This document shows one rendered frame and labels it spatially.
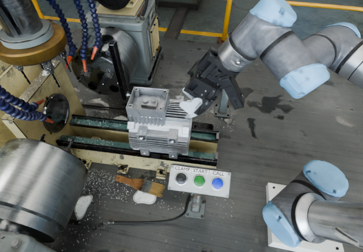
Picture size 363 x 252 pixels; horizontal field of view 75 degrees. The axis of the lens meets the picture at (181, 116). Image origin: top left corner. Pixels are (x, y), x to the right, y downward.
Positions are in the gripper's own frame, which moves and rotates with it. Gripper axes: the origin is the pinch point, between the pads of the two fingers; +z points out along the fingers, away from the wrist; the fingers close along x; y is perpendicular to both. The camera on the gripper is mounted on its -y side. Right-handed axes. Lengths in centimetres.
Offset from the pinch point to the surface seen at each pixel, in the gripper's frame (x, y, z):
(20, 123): 8, 42, 31
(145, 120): -0.4, 9.1, 13.3
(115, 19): -51, 35, 21
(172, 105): -7.5, 3.0, 9.2
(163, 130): 0.5, 2.2, 13.3
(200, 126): -19.8, -17.9, 25.4
